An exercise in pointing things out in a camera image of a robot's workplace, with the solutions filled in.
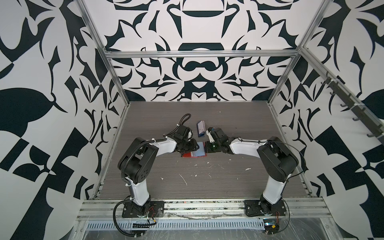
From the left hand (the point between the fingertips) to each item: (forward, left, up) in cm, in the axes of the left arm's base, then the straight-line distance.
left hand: (199, 144), depth 93 cm
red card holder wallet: (-4, 0, -3) cm, 5 cm away
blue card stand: (+8, -2, -2) cm, 9 cm away
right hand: (0, -4, -2) cm, 4 cm away
